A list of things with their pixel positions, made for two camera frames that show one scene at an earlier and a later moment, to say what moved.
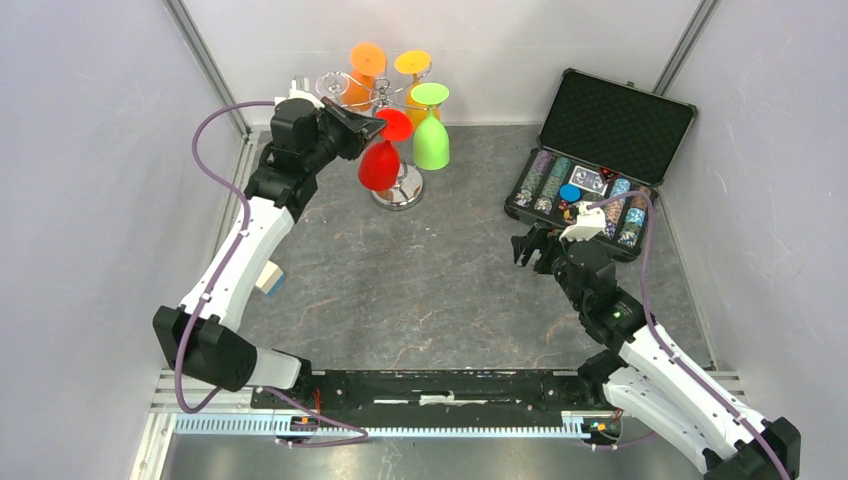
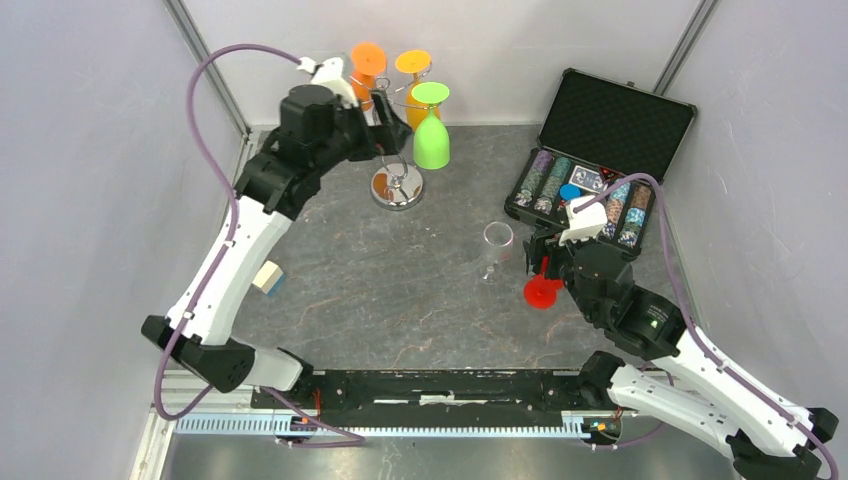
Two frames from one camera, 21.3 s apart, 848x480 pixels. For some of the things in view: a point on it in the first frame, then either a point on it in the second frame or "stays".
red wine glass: x=379 y=166 -> x=541 y=292
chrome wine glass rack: x=408 y=188 stays
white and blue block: x=271 y=279 stays
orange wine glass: x=367 y=61 stays
